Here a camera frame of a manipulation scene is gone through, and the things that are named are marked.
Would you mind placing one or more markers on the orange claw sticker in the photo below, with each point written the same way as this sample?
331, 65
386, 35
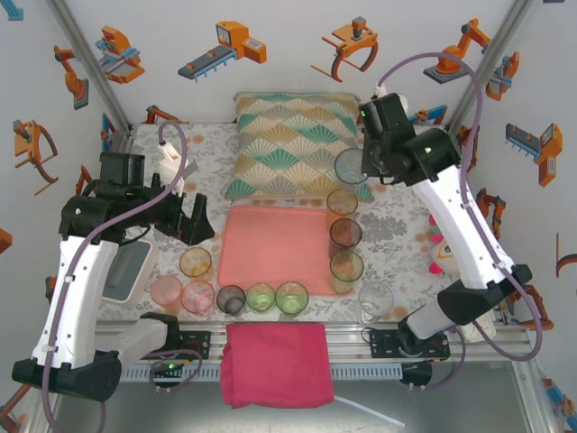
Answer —
27, 144
356, 40

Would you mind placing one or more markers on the tall olive green glass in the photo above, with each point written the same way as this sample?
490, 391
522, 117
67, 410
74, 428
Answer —
346, 270

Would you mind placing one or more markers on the small white clock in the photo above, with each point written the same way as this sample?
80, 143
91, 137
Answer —
484, 325

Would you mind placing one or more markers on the magenta towel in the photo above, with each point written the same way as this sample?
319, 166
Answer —
275, 365

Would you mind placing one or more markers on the floral tablecloth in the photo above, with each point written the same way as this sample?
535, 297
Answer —
212, 144

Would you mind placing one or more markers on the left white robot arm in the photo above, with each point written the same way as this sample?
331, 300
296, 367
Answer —
72, 293

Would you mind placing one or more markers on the clear glass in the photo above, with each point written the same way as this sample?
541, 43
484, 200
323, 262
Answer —
376, 300

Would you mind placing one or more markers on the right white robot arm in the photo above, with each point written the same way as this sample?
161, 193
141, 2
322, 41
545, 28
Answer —
455, 225

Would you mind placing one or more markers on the blue glass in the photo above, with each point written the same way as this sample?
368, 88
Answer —
347, 167

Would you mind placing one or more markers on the white grey kitchen scale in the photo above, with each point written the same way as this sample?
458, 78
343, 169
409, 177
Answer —
130, 275

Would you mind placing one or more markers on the orange milling machine sticker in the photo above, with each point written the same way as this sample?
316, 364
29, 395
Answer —
500, 85
119, 56

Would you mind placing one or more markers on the peach frosted glass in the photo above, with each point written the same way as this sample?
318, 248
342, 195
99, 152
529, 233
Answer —
166, 292

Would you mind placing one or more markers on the pink rectangular tray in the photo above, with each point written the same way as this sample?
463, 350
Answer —
270, 248

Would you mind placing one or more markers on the aluminium table edge rail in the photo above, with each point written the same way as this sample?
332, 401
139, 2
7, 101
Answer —
351, 343

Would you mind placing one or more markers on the small green glass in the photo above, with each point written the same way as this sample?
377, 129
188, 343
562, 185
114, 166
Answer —
260, 300

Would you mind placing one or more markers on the short orange glass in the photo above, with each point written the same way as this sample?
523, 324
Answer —
195, 264

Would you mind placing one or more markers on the fan-patterned pillow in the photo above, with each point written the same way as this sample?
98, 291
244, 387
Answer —
279, 144

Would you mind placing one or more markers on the orange conveyor sticker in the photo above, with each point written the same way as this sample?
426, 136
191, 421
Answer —
550, 153
234, 40

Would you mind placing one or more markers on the small green-lit circuit board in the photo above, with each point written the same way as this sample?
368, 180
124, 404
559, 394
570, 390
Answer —
169, 366

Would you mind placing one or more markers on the aluminium frame post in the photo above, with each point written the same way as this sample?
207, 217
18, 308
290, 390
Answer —
93, 67
480, 72

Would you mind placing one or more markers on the tall amber glass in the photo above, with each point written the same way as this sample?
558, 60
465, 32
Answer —
341, 203

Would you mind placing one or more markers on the small dark grey glass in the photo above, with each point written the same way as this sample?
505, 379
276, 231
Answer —
231, 301

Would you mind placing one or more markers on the red-rimmed pink glass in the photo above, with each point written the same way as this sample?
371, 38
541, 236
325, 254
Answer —
197, 297

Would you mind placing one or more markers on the wide green glass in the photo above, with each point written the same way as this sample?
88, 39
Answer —
292, 300

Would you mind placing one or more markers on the tall grey glass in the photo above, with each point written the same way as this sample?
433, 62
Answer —
345, 234

